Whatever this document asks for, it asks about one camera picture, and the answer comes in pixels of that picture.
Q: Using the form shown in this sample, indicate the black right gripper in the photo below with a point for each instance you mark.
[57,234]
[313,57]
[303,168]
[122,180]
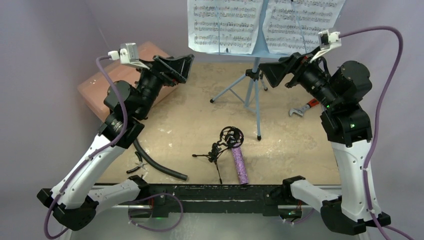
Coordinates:
[292,70]

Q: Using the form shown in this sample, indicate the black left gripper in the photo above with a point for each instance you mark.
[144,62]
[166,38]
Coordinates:
[176,69]

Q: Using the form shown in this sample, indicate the light blue music stand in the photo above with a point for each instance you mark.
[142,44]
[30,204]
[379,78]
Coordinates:
[260,51]

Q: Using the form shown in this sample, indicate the sheet music page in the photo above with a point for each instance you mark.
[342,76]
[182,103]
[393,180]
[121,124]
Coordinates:
[223,26]
[292,26]

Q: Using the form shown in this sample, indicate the black microphone shock mount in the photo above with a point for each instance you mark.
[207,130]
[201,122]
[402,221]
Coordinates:
[230,138]

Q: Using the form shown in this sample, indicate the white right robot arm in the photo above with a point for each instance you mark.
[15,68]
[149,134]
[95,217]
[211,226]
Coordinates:
[348,129]

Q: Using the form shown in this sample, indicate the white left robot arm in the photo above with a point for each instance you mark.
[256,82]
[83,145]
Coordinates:
[73,202]

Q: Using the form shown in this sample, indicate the purple glitter microphone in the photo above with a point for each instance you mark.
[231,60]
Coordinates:
[240,166]

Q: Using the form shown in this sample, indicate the black foam tube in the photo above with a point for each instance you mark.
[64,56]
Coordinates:
[143,155]

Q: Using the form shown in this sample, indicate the black pliers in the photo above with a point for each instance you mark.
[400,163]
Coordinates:
[138,165]

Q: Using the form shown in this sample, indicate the red handled wrench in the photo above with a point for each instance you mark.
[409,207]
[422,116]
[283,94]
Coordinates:
[301,110]

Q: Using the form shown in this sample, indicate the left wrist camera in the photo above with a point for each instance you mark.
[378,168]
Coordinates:
[128,55]

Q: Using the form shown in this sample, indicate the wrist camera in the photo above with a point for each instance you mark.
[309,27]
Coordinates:
[128,55]
[328,40]

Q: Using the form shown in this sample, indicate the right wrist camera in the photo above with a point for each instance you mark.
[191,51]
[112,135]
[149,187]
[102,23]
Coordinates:
[328,40]

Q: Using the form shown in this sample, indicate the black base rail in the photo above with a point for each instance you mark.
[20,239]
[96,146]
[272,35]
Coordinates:
[268,200]

